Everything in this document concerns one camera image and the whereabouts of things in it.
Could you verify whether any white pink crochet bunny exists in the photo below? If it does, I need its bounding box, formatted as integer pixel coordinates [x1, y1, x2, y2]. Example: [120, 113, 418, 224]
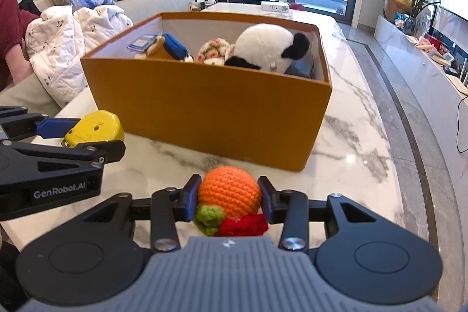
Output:
[195, 37, 235, 66]

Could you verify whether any blue vase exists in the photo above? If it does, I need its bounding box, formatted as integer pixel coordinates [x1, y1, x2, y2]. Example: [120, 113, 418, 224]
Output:
[402, 15, 419, 37]

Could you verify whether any black cable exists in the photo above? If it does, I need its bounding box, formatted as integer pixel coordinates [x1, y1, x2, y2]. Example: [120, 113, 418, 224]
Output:
[455, 101, 468, 154]

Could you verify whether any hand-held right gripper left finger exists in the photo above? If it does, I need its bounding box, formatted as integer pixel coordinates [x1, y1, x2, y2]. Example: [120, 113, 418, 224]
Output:
[81, 174, 204, 254]

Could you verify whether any white black panda plush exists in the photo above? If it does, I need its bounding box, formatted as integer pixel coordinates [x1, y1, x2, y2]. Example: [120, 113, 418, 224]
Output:
[223, 23, 311, 73]

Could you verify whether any small white box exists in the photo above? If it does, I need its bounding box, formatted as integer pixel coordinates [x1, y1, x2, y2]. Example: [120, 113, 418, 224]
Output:
[260, 1, 291, 14]

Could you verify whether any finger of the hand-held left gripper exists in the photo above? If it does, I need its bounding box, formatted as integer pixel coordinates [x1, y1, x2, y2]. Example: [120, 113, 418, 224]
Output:
[0, 106, 82, 142]
[0, 139, 126, 185]

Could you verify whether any gold vase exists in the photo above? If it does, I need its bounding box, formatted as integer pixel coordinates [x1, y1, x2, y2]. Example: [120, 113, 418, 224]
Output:
[383, 0, 412, 22]

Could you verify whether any black cloth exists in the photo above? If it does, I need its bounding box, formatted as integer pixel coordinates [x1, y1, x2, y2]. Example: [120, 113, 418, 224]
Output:
[18, 0, 43, 19]

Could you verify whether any beige sofa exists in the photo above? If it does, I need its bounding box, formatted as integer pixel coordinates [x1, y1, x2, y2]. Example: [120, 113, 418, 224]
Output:
[0, 0, 197, 123]

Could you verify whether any crochet orange toy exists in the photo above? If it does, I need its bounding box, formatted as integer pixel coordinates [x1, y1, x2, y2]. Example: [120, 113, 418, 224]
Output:
[193, 166, 270, 238]

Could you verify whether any white patterned blanket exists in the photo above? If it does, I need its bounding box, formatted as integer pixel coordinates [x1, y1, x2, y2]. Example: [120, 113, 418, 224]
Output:
[25, 4, 134, 106]

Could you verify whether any orange cardboard box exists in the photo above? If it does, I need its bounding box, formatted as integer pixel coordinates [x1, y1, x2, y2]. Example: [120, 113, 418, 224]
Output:
[79, 11, 333, 173]

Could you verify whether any plush doll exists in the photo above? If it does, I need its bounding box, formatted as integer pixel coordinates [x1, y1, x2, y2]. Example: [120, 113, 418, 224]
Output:
[127, 33, 195, 63]

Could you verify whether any yellow tape measure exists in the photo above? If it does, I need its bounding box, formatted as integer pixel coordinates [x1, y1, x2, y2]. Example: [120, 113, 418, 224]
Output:
[63, 110, 125, 149]

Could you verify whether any white television cabinet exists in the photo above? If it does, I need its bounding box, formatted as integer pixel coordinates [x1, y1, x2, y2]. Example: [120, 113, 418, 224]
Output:
[374, 14, 468, 159]

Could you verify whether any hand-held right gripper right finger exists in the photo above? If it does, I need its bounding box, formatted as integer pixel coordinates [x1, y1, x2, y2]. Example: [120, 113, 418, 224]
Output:
[257, 176, 381, 253]

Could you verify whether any small white device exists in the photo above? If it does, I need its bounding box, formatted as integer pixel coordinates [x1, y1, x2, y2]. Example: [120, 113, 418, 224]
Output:
[431, 52, 456, 66]

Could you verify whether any printed shopping bag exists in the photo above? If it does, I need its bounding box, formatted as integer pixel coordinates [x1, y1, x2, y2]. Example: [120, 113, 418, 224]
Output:
[190, 0, 216, 12]

